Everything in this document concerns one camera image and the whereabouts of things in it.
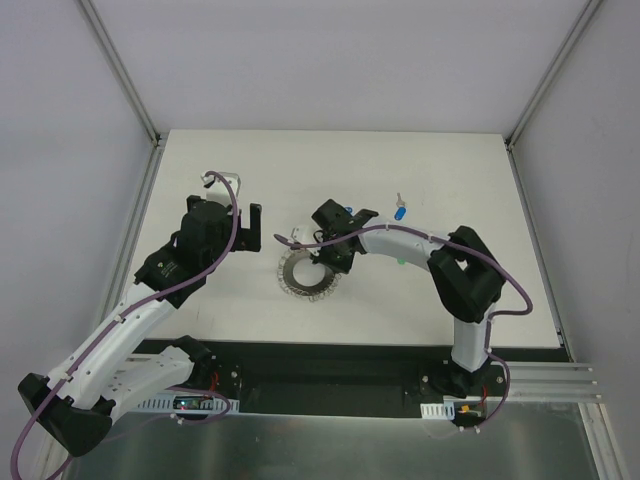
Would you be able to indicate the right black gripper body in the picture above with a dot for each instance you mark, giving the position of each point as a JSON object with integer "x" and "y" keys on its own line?
{"x": 333, "y": 250}

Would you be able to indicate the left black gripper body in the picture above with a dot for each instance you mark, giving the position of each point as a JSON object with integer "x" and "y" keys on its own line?
{"x": 248, "y": 232}

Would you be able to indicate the metal key ring disc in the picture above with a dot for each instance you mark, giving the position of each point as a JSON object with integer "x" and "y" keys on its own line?
{"x": 300, "y": 277}

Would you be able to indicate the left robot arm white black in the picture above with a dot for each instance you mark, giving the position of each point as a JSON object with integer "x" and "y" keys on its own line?
{"x": 79, "y": 401}

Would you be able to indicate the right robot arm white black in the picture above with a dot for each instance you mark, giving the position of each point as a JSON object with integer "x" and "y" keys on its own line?
{"x": 468, "y": 286}

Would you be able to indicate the key with solid blue tag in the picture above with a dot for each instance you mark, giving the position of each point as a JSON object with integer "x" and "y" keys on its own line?
{"x": 401, "y": 208}

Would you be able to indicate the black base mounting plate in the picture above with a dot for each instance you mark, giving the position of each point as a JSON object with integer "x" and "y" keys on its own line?
{"x": 367, "y": 381}

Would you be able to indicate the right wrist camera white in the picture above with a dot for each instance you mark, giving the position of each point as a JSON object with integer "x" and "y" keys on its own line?
{"x": 303, "y": 236}

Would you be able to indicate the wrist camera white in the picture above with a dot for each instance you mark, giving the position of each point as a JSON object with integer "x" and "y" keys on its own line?
{"x": 217, "y": 187}
{"x": 303, "y": 236}

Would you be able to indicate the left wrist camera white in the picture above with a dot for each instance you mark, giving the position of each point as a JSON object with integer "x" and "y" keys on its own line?
{"x": 217, "y": 187}

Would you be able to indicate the left white cable duct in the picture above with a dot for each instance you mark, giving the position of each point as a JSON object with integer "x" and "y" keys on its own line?
{"x": 181, "y": 403}

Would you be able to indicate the white cable duct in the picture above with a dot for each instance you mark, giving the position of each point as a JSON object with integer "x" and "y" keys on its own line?
{"x": 438, "y": 411}
{"x": 181, "y": 403}

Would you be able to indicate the right white cable duct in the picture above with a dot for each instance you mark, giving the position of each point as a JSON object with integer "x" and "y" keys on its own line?
{"x": 438, "y": 411}

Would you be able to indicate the left aluminium frame post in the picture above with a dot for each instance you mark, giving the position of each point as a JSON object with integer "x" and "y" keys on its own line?
{"x": 97, "y": 27}

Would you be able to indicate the aluminium frame post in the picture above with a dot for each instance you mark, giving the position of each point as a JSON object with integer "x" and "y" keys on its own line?
{"x": 97, "y": 27}
{"x": 578, "y": 28}

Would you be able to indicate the right aluminium frame post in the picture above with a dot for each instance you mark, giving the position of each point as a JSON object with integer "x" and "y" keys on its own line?
{"x": 578, "y": 28}

